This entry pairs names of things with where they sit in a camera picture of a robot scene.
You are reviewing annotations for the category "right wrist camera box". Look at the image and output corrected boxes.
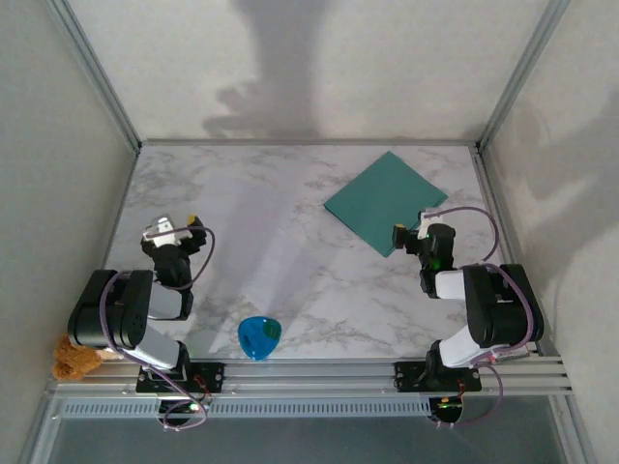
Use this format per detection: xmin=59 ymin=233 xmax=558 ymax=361
xmin=418 ymin=208 xmax=444 ymax=239

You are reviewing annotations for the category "grey slotted cable duct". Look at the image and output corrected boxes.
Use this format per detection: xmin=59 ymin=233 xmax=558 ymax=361
xmin=57 ymin=398 xmax=434 ymax=420

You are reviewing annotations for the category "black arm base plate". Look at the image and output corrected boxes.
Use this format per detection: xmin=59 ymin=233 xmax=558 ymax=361
xmin=394 ymin=360 xmax=483 ymax=392
xmin=135 ymin=362 xmax=226 ymax=393

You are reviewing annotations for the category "green folder with clear cover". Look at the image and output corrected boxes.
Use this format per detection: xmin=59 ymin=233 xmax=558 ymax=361
xmin=323 ymin=151 xmax=449 ymax=259

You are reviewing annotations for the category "brown teddy bear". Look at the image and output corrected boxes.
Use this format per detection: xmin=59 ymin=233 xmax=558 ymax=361
xmin=51 ymin=333 xmax=125 ymax=381

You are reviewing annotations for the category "aluminium mounting rail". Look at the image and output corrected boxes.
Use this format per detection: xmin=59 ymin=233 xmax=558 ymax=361
xmin=45 ymin=356 xmax=576 ymax=400

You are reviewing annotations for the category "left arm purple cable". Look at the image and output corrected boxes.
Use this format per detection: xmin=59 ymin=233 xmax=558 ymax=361
xmin=99 ymin=226 xmax=217 ymax=432

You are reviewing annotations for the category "aluminium frame post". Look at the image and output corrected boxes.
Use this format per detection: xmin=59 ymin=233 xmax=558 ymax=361
xmin=45 ymin=0 xmax=142 ymax=151
xmin=476 ymin=0 xmax=572 ymax=149

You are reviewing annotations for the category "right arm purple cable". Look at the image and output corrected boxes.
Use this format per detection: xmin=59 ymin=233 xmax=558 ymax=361
xmin=423 ymin=206 xmax=538 ymax=429

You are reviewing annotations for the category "white paper sheet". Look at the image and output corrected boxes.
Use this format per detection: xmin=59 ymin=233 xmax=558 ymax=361
xmin=217 ymin=185 xmax=297 ymax=310

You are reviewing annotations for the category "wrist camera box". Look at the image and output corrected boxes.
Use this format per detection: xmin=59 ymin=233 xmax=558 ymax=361
xmin=418 ymin=208 xmax=444 ymax=239
xmin=142 ymin=215 xmax=194 ymax=247

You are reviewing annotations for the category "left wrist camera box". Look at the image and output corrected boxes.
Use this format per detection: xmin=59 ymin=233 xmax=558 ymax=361
xmin=142 ymin=215 xmax=194 ymax=247

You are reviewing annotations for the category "aluminium frame rail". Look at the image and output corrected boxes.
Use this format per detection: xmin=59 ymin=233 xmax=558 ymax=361
xmin=469 ymin=144 xmax=562 ymax=362
xmin=138 ymin=138 xmax=481 ymax=148

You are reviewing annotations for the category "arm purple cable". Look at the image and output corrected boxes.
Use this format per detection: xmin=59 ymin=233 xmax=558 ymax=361
xmin=423 ymin=206 xmax=538 ymax=429
xmin=99 ymin=226 xmax=217 ymax=432

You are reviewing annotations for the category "blue translucent plastic case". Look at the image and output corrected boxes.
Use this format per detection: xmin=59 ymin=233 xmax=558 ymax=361
xmin=237 ymin=314 xmax=282 ymax=362

